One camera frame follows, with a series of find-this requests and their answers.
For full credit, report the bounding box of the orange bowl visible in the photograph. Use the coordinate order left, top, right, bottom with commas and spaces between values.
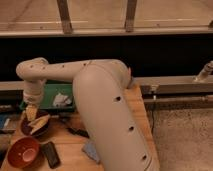
7, 137, 40, 168

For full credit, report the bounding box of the black handled brush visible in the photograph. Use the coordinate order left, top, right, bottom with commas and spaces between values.
57, 112, 90, 139

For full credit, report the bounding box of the blue sponge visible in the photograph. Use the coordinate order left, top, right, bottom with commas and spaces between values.
82, 141, 100, 164

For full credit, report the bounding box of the green plastic tray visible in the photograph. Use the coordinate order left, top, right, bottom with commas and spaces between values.
19, 83, 77, 113

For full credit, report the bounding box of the purple bowl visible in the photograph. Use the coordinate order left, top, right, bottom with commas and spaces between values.
21, 110, 50, 137

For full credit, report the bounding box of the black rectangular remote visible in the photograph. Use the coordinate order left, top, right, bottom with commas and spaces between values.
41, 141, 60, 169

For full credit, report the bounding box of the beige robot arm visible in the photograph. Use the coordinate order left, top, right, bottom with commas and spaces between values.
16, 58, 160, 171

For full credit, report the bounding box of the blue box at left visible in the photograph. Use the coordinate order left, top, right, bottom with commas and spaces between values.
0, 114, 20, 131

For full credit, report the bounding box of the crumpled white cloth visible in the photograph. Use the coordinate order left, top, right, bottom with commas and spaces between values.
53, 93, 72, 107

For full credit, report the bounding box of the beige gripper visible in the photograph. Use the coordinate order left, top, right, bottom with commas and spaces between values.
23, 91, 43, 121

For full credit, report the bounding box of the metal clamp at right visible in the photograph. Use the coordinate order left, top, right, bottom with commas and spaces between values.
195, 60, 213, 82

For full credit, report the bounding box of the yellow banana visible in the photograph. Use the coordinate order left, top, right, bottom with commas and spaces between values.
29, 115, 50, 134

